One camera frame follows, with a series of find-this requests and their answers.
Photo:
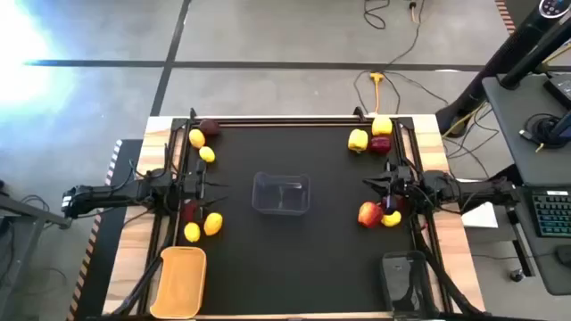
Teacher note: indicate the black tower fan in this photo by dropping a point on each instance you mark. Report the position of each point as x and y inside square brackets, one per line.
[490, 69]

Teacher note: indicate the grey desk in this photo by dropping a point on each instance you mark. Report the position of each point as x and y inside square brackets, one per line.
[513, 134]

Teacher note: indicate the black computer mouse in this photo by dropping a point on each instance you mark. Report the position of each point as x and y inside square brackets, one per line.
[565, 256]

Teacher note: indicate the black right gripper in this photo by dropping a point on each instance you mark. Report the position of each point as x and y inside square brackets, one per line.
[403, 180]

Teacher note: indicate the red and yellow apple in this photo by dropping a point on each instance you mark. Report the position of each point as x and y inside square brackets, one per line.
[369, 215]

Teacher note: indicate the dark smoky plastic bin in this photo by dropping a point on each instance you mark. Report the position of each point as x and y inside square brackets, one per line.
[403, 285]

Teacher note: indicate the black caster wheel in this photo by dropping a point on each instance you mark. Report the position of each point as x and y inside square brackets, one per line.
[516, 275]

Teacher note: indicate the black flat desk device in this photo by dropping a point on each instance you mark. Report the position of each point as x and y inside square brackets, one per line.
[562, 89]

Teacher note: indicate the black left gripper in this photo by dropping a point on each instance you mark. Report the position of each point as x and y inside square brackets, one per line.
[196, 183]

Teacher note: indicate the orange plastic basket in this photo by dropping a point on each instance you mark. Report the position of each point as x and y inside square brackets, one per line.
[178, 285]

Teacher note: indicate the yellow bell pepper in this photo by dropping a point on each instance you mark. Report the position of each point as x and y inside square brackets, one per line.
[382, 126]
[358, 140]

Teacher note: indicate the clear plastic bin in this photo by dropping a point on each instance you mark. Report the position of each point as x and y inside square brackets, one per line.
[281, 194]

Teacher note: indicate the backlit black keyboard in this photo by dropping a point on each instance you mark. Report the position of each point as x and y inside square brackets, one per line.
[553, 214]

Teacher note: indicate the white paper sheet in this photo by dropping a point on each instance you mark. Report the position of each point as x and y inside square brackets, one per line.
[482, 218]

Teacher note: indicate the black hazard-striped floor mat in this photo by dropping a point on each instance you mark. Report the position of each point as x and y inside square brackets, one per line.
[102, 267]
[506, 15]

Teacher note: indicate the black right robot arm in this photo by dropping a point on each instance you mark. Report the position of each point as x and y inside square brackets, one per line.
[468, 191]

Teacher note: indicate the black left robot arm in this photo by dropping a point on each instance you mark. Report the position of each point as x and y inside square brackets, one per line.
[111, 196]

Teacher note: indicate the yellow lemon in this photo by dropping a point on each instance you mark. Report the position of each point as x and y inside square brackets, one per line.
[213, 224]
[391, 219]
[207, 154]
[192, 232]
[196, 138]

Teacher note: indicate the black table mat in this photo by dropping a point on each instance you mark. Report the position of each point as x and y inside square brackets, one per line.
[290, 267]

